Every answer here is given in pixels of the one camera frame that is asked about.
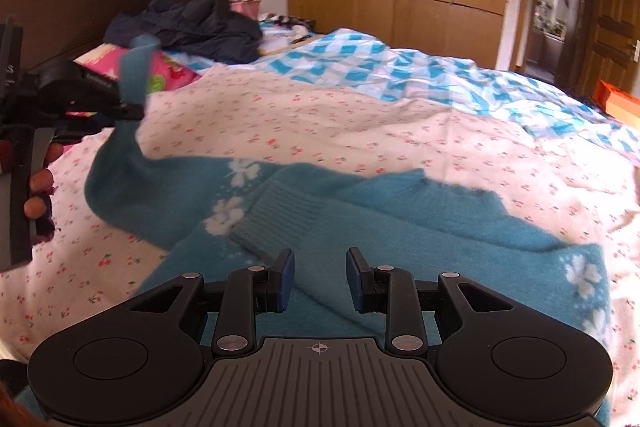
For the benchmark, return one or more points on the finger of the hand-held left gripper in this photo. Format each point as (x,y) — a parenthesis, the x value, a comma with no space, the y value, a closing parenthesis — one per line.
(120,111)
(85,79)

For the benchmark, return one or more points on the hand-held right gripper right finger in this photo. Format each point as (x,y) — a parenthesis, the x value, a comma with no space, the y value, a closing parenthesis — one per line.
(354,282)

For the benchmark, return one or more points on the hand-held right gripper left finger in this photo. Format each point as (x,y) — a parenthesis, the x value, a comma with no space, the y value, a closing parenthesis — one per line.
(286,279)

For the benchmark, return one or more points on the teal fleece towel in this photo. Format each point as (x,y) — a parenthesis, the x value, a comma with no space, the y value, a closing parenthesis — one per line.
(400,227)

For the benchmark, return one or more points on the person's left hand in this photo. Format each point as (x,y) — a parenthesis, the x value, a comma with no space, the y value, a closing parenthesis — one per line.
(41,181)

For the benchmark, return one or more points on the pink cartoon print pillow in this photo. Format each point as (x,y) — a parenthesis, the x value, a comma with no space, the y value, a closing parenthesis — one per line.
(165,74)

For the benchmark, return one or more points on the dark navy jacket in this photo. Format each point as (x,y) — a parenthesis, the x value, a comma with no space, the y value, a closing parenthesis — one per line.
(190,27)

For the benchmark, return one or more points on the cherry print bed sheet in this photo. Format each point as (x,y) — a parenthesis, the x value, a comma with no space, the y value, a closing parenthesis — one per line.
(350,122)

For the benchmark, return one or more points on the pink basket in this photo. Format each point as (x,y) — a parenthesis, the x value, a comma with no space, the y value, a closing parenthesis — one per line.
(246,9)

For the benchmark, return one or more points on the black white patterned cloth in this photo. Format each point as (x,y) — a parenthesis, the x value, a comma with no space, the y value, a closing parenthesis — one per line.
(287,24)

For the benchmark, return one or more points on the blue white checked quilt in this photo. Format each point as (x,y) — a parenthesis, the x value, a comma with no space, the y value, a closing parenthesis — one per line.
(400,67)

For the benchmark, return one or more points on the orange box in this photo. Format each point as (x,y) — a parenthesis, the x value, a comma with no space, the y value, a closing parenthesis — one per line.
(617,99)

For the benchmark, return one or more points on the wooden door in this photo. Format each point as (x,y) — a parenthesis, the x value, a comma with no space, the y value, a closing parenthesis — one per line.
(612,32)

